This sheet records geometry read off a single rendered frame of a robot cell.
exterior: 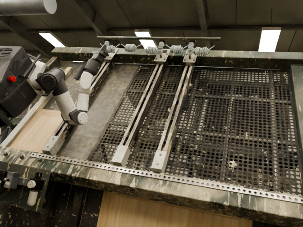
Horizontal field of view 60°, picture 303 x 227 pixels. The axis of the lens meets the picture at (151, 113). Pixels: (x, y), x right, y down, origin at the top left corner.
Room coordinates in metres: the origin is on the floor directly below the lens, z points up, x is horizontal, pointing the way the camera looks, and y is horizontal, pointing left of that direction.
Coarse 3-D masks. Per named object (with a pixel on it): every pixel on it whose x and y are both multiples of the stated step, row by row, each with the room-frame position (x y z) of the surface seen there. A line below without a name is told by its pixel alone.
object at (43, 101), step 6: (66, 78) 2.25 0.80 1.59; (42, 96) 2.09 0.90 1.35; (48, 96) 2.09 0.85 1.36; (42, 102) 2.05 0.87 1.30; (36, 108) 2.01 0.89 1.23; (42, 108) 2.06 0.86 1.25; (30, 114) 1.98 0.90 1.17; (24, 120) 1.95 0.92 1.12; (18, 126) 1.92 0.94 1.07; (24, 126) 1.94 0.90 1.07; (12, 132) 1.90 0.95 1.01; (18, 132) 1.90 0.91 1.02; (6, 138) 1.87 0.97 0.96; (12, 138) 1.86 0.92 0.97; (6, 144) 1.84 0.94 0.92
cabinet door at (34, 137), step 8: (40, 112) 2.01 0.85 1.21; (48, 112) 1.99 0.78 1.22; (56, 112) 1.98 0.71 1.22; (32, 120) 1.97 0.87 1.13; (40, 120) 1.96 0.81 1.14; (48, 120) 1.94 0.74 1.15; (56, 120) 1.93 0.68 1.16; (24, 128) 1.93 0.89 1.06; (32, 128) 1.92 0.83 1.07; (40, 128) 1.91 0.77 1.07; (48, 128) 1.89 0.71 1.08; (56, 128) 1.87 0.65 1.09; (24, 136) 1.88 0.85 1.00; (32, 136) 1.87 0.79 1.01; (40, 136) 1.86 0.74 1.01; (48, 136) 1.84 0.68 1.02; (16, 144) 1.85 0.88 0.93; (24, 144) 1.84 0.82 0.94; (32, 144) 1.83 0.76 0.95; (40, 144) 1.82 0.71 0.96; (40, 152) 1.77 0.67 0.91
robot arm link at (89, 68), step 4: (80, 68) 1.56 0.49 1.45; (84, 68) 1.56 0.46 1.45; (88, 68) 1.54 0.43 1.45; (92, 68) 1.55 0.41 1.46; (80, 72) 1.56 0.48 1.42; (88, 72) 1.55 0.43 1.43; (92, 72) 1.56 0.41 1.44; (96, 72) 1.57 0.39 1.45; (76, 76) 1.56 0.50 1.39; (80, 76) 1.57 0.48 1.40; (92, 76) 1.56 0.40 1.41
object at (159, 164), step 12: (192, 48) 1.85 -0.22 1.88; (192, 60) 1.93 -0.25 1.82; (192, 72) 1.97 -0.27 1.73; (180, 84) 1.84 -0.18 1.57; (180, 96) 1.77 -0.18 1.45; (180, 108) 1.73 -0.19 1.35; (168, 120) 1.66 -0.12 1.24; (168, 132) 1.65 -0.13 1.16; (168, 144) 1.55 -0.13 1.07; (156, 156) 1.52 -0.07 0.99; (168, 156) 1.58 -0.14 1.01; (156, 168) 1.47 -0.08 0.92
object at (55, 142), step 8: (112, 56) 2.15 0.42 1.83; (104, 64) 2.16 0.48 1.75; (112, 64) 2.22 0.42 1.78; (104, 72) 2.11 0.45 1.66; (96, 80) 2.04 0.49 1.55; (104, 80) 2.14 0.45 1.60; (96, 88) 2.05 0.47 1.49; (64, 128) 1.78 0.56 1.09; (72, 128) 1.86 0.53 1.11; (56, 136) 1.75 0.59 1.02; (64, 136) 1.80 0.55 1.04; (48, 144) 1.72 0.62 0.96; (56, 144) 1.74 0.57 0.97; (48, 152) 1.70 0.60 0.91; (56, 152) 1.76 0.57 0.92
